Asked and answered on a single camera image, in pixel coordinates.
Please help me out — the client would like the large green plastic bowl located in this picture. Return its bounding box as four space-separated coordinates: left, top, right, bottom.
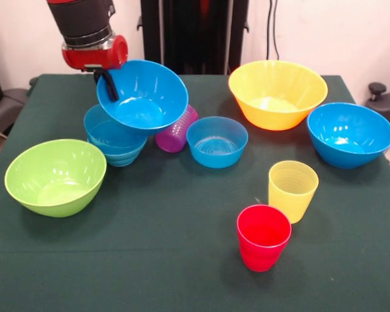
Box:
4 138 107 218

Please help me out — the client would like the large blue plastic bowl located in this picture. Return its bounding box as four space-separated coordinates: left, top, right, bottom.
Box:
96 58 190 131
307 102 390 170

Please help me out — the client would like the black hanging cable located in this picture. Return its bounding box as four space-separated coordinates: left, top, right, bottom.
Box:
266 0 280 62

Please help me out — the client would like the large yellow plastic bowl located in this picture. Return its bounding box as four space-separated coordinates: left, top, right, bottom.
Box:
227 60 329 131

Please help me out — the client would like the purple plastic cup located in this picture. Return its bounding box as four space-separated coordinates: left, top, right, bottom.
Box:
155 104 200 153

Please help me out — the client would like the small blue flat-bottomed bowl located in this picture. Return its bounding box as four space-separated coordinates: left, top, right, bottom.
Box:
83 104 149 154
185 116 249 169

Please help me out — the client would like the red plastic cup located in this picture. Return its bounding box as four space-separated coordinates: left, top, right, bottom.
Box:
236 204 293 272

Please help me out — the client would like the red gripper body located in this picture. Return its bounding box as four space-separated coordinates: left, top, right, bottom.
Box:
61 34 129 73

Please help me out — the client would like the dark green tablecloth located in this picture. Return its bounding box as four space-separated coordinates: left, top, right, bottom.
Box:
0 73 390 312

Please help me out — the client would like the yellow ribbed plastic cup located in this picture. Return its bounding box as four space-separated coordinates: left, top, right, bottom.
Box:
268 160 320 224

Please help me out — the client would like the grey pedestal foot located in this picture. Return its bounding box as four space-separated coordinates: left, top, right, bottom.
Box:
0 88 30 136
365 82 390 127

